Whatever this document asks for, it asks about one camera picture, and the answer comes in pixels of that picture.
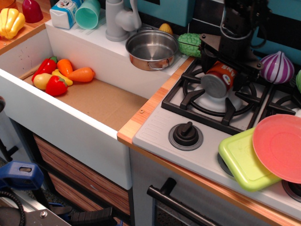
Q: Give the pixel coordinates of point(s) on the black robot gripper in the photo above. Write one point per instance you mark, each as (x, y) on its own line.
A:
(233, 46)

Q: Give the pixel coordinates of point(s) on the orange toy soup can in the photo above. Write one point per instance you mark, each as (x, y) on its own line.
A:
(218, 80)

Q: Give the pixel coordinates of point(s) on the stainless steel pot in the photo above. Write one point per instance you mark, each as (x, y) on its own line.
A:
(152, 50)

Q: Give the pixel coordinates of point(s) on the green toy bitter gourd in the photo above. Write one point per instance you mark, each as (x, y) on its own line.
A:
(189, 44)

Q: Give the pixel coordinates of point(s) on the black stove grate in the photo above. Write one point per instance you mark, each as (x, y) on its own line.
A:
(235, 112)

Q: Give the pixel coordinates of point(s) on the purple toy onion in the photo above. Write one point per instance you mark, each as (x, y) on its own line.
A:
(277, 68)

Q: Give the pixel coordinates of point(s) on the yellow toy corn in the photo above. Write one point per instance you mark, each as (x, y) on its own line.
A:
(166, 28)

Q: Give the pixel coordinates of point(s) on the green toy at right edge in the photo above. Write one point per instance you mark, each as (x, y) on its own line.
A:
(298, 81)

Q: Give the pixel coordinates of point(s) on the black stove knob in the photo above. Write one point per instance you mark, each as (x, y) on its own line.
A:
(292, 189)
(185, 136)

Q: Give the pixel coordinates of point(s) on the lime green plastic lid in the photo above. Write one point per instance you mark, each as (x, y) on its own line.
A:
(239, 156)

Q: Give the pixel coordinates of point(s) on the pink plastic plate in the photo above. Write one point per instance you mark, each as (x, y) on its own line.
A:
(277, 144)

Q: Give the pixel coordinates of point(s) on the grey toy faucet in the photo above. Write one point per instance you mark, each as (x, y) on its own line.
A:
(121, 21)

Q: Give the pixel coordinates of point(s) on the large orange toy carrot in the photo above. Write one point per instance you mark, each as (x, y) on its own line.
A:
(84, 74)

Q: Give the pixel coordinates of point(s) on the teal plastic cup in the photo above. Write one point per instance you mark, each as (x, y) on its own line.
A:
(87, 16)

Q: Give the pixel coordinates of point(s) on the white toy sink basin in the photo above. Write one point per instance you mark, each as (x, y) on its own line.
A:
(85, 120)

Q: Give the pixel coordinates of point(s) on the yellow toy banana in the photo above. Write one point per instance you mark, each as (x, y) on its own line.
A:
(56, 72)

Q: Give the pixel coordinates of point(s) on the small orange toy carrot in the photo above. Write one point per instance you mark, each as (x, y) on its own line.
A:
(65, 67)

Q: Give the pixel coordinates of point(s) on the red toy bell pepper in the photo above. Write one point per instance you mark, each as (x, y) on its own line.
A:
(56, 86)

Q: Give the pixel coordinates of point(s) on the toy milk carton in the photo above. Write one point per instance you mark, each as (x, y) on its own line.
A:
(63, 13)

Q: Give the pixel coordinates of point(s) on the red toy chili pepper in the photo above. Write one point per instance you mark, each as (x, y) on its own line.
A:
(47, 66)

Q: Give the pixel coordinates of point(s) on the yellow toy potato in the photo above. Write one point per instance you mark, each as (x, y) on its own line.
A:
(40, 81)

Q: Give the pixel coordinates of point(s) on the dark red toy vegetable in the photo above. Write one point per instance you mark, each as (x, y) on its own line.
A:
(32, 11)

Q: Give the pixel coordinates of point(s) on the yellow toy bell pepper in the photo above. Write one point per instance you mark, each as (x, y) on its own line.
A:
(11, 22)

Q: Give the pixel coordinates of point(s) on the blue clamp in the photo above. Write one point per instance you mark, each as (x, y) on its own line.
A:
(20, 175)

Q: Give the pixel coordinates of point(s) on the black oven door handle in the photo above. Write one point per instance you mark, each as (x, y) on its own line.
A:
(163, 196)

